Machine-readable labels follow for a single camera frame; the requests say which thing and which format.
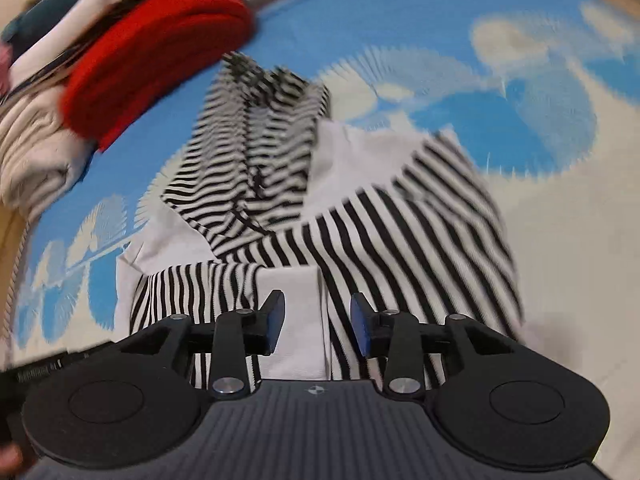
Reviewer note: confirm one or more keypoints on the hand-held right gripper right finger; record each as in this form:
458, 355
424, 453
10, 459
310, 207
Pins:
358, 321

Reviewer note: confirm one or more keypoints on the dark teal cloth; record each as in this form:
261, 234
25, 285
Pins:
45, 2

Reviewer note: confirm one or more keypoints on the beige folded cloth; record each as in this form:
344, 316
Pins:
35, 150

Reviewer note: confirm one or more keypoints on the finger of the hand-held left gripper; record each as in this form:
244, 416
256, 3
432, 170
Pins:
82, 354

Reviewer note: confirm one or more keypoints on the white garment with dark trim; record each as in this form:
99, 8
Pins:
65, 30

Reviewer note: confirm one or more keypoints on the blue white patterned blanket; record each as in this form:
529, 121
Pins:
450, 125

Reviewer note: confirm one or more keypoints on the red folded cloth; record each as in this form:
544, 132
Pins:
160, 45

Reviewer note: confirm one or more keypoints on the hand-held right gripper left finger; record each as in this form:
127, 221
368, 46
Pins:
273, 321

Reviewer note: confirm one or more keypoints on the black white striped garment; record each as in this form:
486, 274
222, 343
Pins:
380, 240

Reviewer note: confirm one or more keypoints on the person's left hand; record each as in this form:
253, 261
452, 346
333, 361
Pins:
9, 460

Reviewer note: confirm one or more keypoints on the pink cloth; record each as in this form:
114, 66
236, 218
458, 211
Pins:
4, 65

